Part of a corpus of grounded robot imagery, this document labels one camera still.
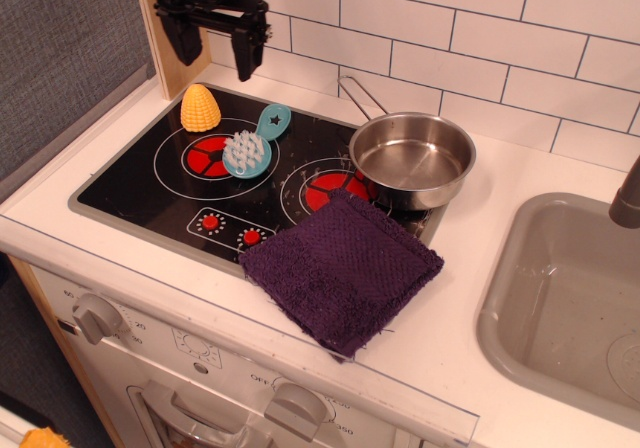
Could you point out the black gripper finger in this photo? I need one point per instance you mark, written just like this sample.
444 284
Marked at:
183 36
248 51

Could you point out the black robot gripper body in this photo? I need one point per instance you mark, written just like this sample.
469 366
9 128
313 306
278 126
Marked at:
221 15

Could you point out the yellow toy corn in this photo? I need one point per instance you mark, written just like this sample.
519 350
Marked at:
199 109

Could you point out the teal scrubber brush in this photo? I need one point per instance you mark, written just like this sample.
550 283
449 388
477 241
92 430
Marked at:
246 154

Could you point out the stainless steel pot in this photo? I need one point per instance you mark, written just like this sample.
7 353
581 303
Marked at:
412 161

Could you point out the black toy stovetop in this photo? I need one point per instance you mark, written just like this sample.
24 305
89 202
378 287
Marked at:
171 188

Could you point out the red left stove knob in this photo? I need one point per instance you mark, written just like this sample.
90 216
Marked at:
210 222

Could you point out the red stove knob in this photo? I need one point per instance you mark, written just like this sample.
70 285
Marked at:
251 237
210 222

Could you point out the red right stove knob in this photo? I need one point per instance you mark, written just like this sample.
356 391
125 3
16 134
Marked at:
251 237

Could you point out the purple folded cloth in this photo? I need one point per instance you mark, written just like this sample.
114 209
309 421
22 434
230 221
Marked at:
343 273

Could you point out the grey left oven knob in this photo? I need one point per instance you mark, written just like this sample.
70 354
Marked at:
96 318

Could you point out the grey oven knob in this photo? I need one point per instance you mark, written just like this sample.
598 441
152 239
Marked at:
96 318
297 410

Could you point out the white toy oven front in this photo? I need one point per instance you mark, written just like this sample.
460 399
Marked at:
220 384

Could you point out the grey right oven knob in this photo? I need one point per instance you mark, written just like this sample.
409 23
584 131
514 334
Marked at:
297 410

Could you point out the grey faucet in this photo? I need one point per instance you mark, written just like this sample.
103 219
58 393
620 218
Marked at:
624 209

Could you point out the grey sink basin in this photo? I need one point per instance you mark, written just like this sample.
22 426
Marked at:
561 315

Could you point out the orange object bottom corner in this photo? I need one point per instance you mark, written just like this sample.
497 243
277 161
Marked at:
43 438

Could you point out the grey oven door handle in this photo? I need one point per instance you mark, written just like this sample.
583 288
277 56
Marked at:
177 425

